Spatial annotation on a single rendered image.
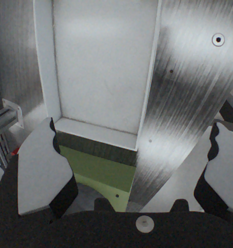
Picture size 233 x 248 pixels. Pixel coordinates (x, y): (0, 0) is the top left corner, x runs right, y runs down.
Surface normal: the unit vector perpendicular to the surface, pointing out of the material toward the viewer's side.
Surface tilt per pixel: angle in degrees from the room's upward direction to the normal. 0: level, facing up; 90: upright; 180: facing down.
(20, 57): 0
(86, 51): 0
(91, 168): 90
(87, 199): 75
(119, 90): 0
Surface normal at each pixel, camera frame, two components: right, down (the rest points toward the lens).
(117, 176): 0.07, -0.83
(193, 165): -0.30, 0.51
